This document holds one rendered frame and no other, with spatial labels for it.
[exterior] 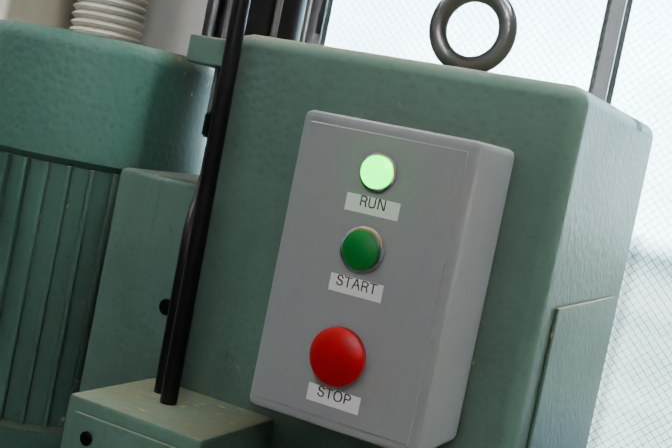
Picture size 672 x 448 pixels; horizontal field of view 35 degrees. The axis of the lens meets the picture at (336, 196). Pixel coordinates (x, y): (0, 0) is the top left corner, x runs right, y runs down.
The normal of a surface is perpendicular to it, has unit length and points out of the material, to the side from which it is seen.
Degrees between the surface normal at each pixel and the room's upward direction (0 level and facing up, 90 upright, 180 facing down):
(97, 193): 90
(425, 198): 90
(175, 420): 0
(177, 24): 90
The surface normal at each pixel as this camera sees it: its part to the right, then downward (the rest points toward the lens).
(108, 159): 0.37, 0.12
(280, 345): -0.44, -0.04
